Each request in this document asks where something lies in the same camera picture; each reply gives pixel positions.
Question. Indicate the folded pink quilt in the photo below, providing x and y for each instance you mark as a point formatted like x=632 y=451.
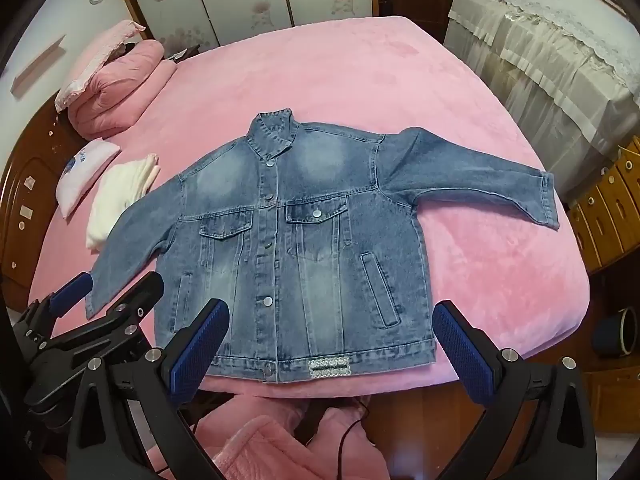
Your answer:
x=130 y=90

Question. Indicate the wooden drawer cabinet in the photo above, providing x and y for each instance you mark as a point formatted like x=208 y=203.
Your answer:
x=605 y=210

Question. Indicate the small white printed pillow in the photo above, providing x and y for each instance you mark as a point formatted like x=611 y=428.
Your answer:
x=85 y=170

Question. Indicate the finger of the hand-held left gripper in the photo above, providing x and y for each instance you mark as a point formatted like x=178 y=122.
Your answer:
x=135 y=305
x=70 y=291

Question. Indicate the person's pink fleece clothing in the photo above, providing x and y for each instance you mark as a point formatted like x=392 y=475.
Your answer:
x=260 y=440

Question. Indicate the blue denim jacket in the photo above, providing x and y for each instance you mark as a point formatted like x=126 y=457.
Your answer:
x=310 y=270

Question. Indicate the dark round bin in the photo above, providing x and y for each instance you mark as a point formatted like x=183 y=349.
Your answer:
x=610 y=332

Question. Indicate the pink lace-edged pillow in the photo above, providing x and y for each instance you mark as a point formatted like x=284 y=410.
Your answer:
x=95 y=67

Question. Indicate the pale wall shelf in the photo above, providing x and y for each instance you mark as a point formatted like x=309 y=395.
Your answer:
x=37 y=65

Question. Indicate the floral wardrobe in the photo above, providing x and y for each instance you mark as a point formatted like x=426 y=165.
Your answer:
x=240 y=0

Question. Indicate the pink bed sheet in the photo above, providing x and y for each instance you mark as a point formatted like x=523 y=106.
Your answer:
x=350 y=85

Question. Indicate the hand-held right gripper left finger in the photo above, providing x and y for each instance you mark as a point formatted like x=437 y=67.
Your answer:
x=200 y=350

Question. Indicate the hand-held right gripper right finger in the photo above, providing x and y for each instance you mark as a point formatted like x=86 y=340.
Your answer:
x=460 y=355

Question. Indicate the folded white cloth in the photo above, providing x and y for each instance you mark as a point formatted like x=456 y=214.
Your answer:
x=120 y=190

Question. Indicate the wooden headboard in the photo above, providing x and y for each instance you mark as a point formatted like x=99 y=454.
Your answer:
x=30 y=200

